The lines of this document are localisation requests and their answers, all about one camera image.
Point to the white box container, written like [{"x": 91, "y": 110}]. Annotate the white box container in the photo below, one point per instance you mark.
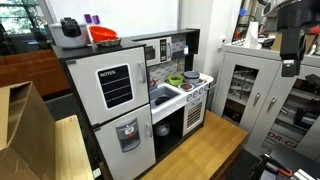
[{"x": 66, "y": 41}]

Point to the metal plate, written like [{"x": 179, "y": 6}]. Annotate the metal plate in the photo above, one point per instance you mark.
[{"x": 111, "y": 43}]

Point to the fridge door with notes chalkboard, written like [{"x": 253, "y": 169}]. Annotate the fridge door with notes chalkboard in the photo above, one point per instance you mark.
[{"x": 86, "y": 100}]

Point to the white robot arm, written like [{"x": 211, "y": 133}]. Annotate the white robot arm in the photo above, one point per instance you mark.
[{"x": 271, "y": 6}]

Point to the white storage cabinet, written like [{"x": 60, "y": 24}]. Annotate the white storage cabinet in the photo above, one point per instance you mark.
[{"x": 253, "y": 50}]

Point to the toy microwave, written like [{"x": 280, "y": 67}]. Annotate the toy microwave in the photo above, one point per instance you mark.
[{"x": 156, "y": 50}]

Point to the small red object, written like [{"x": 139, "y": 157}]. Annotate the small red object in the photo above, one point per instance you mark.
[{"x": 315, "y": 29}]

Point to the gray toy pot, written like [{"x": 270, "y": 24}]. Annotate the gray toy pot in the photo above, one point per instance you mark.
[{"x": 191, "y": 79}]

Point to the gray toy sink basin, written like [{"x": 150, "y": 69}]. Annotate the gray toy sink basin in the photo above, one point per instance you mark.
[{"x": 156, "y": 95}]

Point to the green bowl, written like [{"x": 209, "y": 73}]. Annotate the green bowl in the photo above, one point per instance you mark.
[{"x": 170, "y": 80}]

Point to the paper towel roll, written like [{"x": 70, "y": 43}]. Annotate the paper towel roll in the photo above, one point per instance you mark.
[{"x": 252, "y": 35}]

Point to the small cardboard box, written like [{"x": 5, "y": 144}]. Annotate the small cardboard box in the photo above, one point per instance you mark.
[{"x": 310, "y": 43}]

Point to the white black toy kitchen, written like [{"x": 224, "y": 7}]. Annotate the white black toy kitchen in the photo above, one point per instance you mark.
[{"x": 80, "y": 51}]

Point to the gray stove knob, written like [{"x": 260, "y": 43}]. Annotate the gray stove knob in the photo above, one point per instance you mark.
[
  {"x": 206, "y": 87},
  {"x": 195, "y": 94},
  {"x": 201, "y": 90},
  {"x": 189, "y": 97}
]

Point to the small black device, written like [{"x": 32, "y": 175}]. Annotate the small black device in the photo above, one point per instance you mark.
[{"x": 267, "y": 42}]

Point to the freezer door with ice dispenser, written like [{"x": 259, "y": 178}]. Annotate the freezer door with ice dispenser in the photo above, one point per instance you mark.
[{"x": 110, "y": 160}]

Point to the large cardboard box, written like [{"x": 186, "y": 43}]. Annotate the large cardboard box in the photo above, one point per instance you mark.
[{"x": 30, "y": 133}]

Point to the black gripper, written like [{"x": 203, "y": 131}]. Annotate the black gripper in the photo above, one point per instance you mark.
[{"x": 291, "y": 43}]

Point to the white bottle blue cap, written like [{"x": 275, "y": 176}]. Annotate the white bottle blue cap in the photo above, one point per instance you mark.
[{"x": 186, "y": 50}]

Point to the gray toy kettle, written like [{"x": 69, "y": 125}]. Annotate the gray toy kettle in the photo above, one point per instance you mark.
[{"x": 161, "y": 129}]

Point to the orange bowl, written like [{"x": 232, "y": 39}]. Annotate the orange bowl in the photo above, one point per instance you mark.
[{"x": 101, "y": 33}]

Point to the toy oven door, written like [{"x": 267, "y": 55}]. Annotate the toy oven door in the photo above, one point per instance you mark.
[{"x": 186, "y": 128}]

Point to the black round pan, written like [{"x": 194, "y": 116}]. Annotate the black round pan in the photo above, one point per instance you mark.
[{"x": 162, "y": 100}]

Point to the cabinet door with window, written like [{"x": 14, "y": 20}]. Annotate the cabinet door with window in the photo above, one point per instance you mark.
[
  {"x": 226, "y": 66},
  {"x": 276, "y": 86}
]

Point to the white wall device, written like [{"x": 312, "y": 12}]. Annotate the white wall device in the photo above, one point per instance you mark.
[{"x": 222, "y": 42}]

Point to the black case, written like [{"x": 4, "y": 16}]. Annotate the black case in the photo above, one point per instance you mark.
[{"x": 293, "y": 158}]

